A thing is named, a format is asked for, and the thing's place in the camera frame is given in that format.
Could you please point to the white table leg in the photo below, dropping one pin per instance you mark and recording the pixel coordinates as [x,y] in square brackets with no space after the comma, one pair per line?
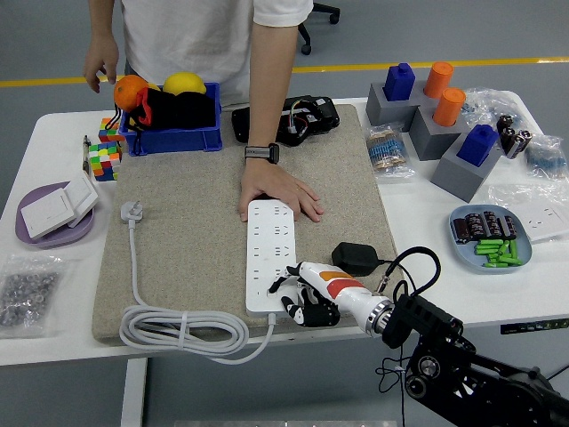
[133,391]

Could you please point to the metal pen tool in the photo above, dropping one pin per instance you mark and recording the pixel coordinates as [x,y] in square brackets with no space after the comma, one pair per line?
[86,153]

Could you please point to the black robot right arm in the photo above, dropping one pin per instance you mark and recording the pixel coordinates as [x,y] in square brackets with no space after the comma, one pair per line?
[427,311]

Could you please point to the white socket in clear bag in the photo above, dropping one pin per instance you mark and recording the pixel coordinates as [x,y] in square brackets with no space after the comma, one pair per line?
[542,218]

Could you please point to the light blue plate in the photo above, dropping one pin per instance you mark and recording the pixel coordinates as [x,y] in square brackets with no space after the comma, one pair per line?
[471,262]

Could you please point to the blue plastic bin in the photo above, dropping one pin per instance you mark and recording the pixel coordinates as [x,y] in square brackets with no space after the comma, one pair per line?
[173,140]

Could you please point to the grey block with blue peg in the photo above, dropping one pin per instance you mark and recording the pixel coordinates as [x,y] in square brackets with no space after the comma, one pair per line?
[458,178]
[380,107]

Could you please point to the bag of brown-blue resistors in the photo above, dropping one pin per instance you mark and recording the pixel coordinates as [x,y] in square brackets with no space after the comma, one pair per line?
[386,151]

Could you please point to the black plug adapter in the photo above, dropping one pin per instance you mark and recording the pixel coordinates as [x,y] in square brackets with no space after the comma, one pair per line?
[353,258]

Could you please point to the white power strip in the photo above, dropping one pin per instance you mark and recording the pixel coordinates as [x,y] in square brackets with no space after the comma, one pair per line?
[271,240]

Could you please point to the bag of metal nuts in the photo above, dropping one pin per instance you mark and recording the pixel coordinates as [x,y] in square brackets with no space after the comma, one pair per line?
[26,293]

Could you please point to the black office chair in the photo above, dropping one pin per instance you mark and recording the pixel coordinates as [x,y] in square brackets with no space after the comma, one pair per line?
[320,11]

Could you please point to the orange fruit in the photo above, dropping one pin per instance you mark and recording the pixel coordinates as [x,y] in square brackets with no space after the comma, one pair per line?
[126,91]

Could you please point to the grey-brown mat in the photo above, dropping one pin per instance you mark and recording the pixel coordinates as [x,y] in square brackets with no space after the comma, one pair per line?
[191,187]

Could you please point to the green battery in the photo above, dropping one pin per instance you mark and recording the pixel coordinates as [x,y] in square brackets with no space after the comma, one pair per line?
[498,257]
[513,262]
[514,250]
[486,250]
[504,248]
[495,264]
[489,244]

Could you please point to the person's left hand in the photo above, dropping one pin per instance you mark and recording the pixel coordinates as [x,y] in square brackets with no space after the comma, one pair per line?
[271,182]

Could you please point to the person's right hand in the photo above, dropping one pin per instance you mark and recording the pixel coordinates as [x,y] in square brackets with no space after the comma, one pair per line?
[102,55]

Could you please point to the orange cylinder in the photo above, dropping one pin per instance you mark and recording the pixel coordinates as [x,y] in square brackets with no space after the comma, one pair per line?
[448,107]
[438,78]

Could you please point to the small blue resistor bag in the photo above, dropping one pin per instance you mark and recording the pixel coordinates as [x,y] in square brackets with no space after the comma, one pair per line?
[547,158]

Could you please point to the small colourful puzzle cube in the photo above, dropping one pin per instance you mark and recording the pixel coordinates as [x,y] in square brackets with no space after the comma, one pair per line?
[109,129]

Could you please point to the black red cloth pouch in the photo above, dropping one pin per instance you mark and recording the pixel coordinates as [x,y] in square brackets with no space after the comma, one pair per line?
[186,111]

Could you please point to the large colourful puzzle cube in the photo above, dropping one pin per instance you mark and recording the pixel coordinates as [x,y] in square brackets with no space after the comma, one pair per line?
[104,160]

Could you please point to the large white switch panel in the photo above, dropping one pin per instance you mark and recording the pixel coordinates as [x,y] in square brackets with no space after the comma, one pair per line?
[46,213]

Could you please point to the black open electronic device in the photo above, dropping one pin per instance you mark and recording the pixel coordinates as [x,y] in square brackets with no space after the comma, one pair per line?
[320,115]

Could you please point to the black grey wristwatch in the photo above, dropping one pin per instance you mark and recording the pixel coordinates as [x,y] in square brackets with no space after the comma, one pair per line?
[262,152]

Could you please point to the blue peg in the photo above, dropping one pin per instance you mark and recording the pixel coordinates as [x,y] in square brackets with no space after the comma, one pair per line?
[476,144]
[399,82]

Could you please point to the black cylindrical capacitor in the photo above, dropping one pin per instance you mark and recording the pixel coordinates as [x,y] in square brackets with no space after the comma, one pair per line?
[491,223]
[521,143]
[505,123]
[509,227]
[460,230]
[509,140]
[475,224]

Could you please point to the grey block with orange cylinder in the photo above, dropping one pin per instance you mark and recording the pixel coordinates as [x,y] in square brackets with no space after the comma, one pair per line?
[429,138]

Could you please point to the yellow lemon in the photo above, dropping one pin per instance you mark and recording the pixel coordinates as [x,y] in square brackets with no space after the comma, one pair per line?
[182,82]

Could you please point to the large clear resistor bag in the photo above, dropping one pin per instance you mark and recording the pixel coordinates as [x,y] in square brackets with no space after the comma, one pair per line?
[489,104]

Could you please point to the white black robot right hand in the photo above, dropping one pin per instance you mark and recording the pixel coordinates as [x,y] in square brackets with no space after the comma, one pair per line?
[342,289]

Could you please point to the purple tray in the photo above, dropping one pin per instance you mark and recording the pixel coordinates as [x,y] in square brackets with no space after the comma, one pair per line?
[62,236]

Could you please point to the black table control panel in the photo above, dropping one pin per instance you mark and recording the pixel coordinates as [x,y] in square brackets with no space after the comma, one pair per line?
[529,327]

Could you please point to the small white switch panel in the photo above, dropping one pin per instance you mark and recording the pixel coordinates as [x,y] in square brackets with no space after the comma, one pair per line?
[82,193]

